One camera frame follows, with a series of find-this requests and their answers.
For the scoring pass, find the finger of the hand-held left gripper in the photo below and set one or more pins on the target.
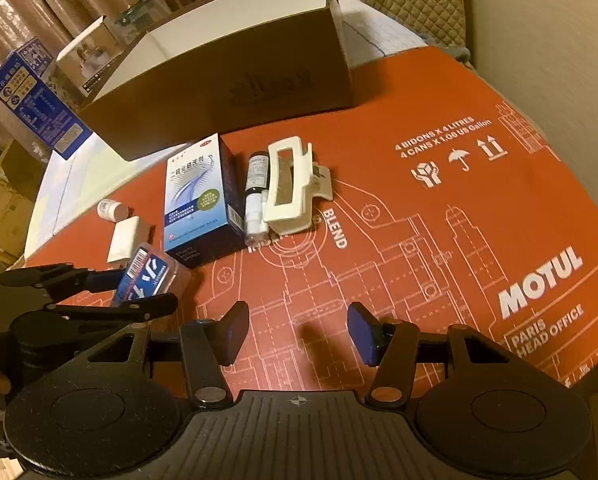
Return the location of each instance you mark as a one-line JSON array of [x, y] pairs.
[[144, 307], [104, 280]]

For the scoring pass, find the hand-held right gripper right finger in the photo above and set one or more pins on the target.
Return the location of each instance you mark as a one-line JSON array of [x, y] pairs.
[[363, 332]]

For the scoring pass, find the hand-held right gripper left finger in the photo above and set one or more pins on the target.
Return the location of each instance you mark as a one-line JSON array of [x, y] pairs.
[[236, 332]]

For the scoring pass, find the blue plastic case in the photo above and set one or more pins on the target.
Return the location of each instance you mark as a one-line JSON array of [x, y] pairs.
[[149, 272]]

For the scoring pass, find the white pill bottle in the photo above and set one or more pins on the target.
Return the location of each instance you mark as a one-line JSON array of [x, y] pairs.
[[113, 210]]

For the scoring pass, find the blue white medicine box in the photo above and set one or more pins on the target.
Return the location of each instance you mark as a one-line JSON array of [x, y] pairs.
[[199, 200]]

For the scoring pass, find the brown cardboard box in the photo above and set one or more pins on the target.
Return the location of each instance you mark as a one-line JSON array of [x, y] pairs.
[[229, 85]]

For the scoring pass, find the white charger cube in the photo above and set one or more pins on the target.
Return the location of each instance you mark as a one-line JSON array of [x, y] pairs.
[[128, 240]]

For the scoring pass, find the white hair claw clip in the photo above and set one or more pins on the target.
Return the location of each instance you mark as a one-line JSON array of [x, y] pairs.
[[286, 215]]

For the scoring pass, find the red printed cardboard sheet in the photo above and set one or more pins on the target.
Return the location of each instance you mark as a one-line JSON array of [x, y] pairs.
[[429, 220]]

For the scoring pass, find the yellow-brown cardboard box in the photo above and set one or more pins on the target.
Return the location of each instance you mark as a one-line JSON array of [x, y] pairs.
[[4, 195]]

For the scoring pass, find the tall blue carton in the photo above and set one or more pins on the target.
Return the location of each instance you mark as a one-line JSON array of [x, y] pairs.
[[44, 105]]

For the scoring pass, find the white product box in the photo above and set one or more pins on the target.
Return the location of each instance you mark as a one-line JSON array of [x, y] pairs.
[[86, 65]]

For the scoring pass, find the beige patterned curtain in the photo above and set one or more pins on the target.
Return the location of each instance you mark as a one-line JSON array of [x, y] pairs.
[[39, 5]]

